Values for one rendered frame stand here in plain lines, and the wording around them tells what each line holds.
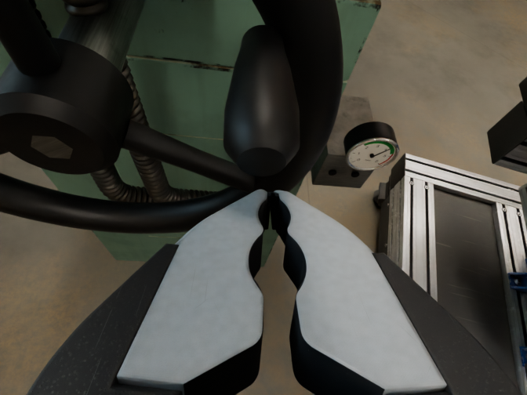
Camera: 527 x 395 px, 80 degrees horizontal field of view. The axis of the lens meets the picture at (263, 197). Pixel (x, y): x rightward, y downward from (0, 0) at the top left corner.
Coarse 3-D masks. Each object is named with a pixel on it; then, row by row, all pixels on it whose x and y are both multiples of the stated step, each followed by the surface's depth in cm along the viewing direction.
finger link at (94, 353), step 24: (144, 264) 8; (168, 264) 8; (120, 288) 8; (144, 288) 8; (96, 312) 7; (120, 312) 7; (144, 312) 7; (72, 336) 6; (96, 336) 6; (120, 336) 7; (72, 360) 6; (96, 360) 6; (120, 360) 6; (48, 384) 6; (72, 384) 6; (96, 384) 6; (120, 384) 6
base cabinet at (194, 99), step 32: (0, 64) 35; (128, 64) 35; (160, 64) 35; (192, 64) 35; (160, 96) 39; (192, 96) 39; (224, 96) 39; (160, 128) 44; (192, 128) 44; (128, 160) 50; (64, 192) 59; (96, 192) 58; (128, 256) 90
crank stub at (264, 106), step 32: (256, 32) 11; (256, 64) 10; (288, 64) 11; (256, 96) 9; (288, 96) 10; (224, 128) 10; (256, 128) 9; (288, 128) 9; (256, 160) 9; (288, 160) 10
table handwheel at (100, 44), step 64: (0, 0) 11; (128, 0) 21; (256, 0) 11; (320, 0) 11; (64, 64) 15; (320, 64) 13; (0, 128) 15; (64, 128) 15; (128, 128) 18; (320, 128) 16; (0, 192) 23
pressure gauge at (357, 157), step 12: (348, 132) 39; (360, 132) 37; (372, 132) 36; (384, 132) 36; (348, 144) 38; (360, 144) 37; (372, 144) 37; (384, 144) 37; (396, 144) 37; (348, 156) 38; (360, 156) 39; (384, 156) 39; (396, 156) 38; (360, 168) 41; (372, 168) 41
